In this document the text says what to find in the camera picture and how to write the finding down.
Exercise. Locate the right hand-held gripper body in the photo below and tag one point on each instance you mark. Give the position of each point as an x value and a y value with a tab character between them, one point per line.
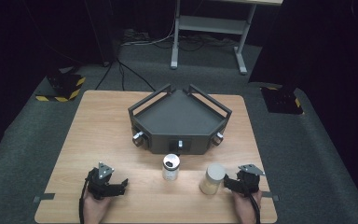
248	182

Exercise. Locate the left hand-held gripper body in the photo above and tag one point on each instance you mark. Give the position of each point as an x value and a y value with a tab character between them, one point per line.
99	183

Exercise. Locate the white-lid jar of yellow powder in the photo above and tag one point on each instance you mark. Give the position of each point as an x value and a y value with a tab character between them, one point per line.
212	182

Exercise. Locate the silver-lid glass spice jar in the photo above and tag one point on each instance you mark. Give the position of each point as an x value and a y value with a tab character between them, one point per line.
171	168

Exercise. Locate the black corner storage rack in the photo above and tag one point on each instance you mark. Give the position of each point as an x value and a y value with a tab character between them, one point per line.
180	119

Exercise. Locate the person's right hand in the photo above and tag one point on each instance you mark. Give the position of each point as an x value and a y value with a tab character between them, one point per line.
244	205

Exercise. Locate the grey tape piece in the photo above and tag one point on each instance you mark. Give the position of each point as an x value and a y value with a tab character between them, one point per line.
45	197
272	196

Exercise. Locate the black yellow striped stand base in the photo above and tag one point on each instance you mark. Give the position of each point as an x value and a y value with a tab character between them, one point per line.
62	88

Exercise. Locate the dark curtain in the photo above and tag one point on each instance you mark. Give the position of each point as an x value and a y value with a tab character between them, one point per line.
329	46
28	46

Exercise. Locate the grey metal desk frame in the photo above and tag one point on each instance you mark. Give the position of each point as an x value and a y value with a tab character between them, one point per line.
213	25

